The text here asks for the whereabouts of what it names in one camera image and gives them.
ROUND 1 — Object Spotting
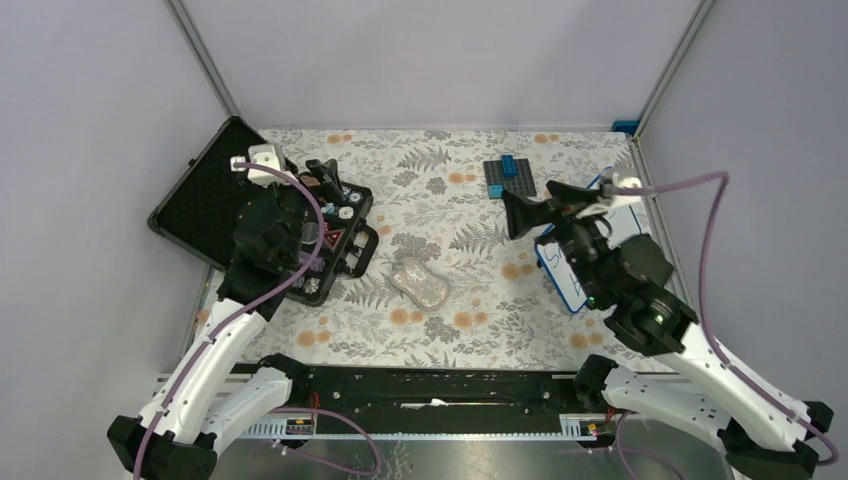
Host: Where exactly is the blue lego brick stack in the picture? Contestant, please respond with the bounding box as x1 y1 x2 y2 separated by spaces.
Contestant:
500 155 517 178

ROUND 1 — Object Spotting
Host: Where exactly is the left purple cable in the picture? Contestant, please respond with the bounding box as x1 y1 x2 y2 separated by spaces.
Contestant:
132 160 327 480

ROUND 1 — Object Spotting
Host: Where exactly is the black poker chip case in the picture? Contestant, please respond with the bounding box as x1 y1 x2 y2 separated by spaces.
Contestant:
148 116 379 310

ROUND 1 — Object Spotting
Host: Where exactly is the small blue lego brick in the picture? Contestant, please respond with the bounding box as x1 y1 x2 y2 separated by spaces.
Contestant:
487 184 504 199

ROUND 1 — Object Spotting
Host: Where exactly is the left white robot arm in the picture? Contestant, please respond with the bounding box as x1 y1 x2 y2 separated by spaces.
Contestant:
107 154 326 479

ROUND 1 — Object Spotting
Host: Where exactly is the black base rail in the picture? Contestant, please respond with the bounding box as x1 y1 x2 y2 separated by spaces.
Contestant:
228 360 624 437

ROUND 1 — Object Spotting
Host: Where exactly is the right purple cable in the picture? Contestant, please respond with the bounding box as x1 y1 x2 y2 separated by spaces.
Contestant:
612 171 840 466

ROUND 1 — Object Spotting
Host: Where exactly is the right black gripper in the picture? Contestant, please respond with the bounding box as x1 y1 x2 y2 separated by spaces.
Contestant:
496 180 607 304

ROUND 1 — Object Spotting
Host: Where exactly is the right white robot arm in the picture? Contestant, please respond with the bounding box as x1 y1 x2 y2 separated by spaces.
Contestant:
502 178 833 479

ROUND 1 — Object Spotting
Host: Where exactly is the silver sparkly scrub sponge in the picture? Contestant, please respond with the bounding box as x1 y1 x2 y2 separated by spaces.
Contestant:
389 257 451 311

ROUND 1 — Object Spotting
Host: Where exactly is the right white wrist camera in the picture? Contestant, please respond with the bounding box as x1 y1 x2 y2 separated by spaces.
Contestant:
576 169 643 218

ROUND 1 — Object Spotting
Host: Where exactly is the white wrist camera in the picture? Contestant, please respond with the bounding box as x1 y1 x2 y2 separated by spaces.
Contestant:
230 144 291 187
576 169 643 218

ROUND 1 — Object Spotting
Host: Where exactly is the blue corner bracket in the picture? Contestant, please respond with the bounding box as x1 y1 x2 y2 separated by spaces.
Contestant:
610 120 640 136

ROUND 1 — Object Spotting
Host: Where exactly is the floral table mat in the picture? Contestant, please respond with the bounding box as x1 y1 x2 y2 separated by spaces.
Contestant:
241 129 661 372

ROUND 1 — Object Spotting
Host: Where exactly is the dark grey lego baseplate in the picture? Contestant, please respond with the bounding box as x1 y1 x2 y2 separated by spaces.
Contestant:
482 158 537 197

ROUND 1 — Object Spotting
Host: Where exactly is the purple cable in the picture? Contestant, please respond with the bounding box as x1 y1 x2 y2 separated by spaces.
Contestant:
612 171 840 466
132 160 327 480

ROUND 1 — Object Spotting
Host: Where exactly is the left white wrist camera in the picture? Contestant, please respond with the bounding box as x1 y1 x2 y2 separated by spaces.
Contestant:
230 144 291 187

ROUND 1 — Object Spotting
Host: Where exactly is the blue framed whiteboard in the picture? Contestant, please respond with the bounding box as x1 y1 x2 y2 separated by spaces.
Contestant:
534 168 644 314

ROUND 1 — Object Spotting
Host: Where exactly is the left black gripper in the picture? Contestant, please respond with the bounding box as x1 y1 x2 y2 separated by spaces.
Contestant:
239 158 342 265

